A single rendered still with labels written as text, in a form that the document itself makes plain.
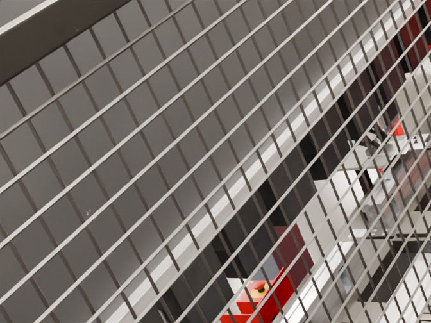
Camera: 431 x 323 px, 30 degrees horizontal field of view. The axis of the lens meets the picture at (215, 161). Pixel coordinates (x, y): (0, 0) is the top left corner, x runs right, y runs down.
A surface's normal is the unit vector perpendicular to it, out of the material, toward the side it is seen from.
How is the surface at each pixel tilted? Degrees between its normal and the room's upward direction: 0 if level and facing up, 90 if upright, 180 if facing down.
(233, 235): 90
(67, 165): 90
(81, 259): 90
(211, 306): 90
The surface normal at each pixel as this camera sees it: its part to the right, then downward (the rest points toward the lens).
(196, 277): 0.76, -0.07
